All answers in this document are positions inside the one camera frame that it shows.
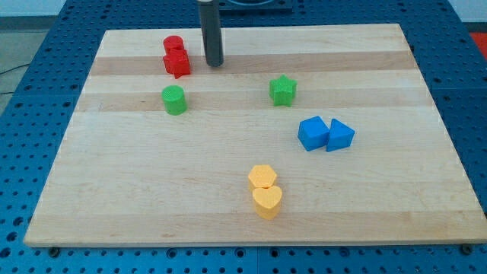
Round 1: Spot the green cylinder block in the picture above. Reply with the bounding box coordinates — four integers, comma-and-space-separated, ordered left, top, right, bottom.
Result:
161, 85, 187, 116

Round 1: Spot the red cylinder block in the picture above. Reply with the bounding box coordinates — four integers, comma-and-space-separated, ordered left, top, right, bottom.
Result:
163, 35, 185, 54

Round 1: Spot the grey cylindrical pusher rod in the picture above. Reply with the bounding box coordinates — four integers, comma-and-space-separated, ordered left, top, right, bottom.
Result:
197, 0, 224, 67

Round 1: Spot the green star block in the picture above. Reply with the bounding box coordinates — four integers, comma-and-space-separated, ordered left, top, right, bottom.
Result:
269, 75, 298, 107

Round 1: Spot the wooden board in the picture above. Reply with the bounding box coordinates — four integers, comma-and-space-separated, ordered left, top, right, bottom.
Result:
24, 24, 486, 247

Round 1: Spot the blue triangle block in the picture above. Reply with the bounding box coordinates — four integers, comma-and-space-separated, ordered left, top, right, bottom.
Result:
326, 119, 355, 152

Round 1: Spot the blue cube block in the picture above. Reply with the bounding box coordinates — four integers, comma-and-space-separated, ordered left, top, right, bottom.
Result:
298, 116, 330, 151

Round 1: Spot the black cable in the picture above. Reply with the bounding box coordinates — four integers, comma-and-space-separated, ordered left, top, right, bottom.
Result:
0, 63, 30, 96

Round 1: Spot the yellow heart block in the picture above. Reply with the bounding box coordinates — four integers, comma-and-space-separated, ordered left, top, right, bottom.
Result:
252, 186, 282, 220

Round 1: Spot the yellow hexagon block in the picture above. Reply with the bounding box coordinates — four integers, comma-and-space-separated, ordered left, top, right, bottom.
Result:
247, 164, 277, 191

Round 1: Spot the red star block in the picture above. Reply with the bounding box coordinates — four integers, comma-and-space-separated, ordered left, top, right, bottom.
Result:
163, 49, 191, 79

